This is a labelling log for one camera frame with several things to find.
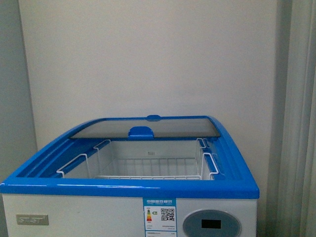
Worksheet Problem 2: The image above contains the glass sliding freezer lid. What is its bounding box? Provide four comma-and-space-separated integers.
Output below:
71, 115, 220, 140

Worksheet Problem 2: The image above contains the white blue chest freezer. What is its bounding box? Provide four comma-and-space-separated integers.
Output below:
0, 117, 260, 237

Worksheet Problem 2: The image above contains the grey white window curtain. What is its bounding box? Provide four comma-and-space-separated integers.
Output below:
266, 0, 316, 237

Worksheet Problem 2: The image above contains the white wire freezer basket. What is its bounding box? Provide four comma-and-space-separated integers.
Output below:
56, 138, 220, 181

